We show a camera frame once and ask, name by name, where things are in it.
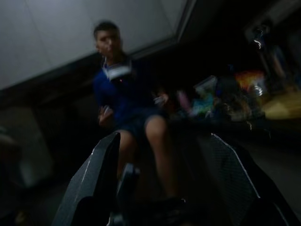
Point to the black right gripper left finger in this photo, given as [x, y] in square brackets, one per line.
[94, 179]

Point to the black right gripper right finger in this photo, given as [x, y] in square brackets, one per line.
[225, 169]

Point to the teal packet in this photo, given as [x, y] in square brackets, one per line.
[201, 104]

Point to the clear plastic container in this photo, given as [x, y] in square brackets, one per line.
[205, 86]

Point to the person in blue shirt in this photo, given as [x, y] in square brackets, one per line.
[122, 94]

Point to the orange yellow snack packet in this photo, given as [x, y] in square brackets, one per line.
[249, 78]

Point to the white headset around neck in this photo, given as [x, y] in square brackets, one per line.
[118, 71]

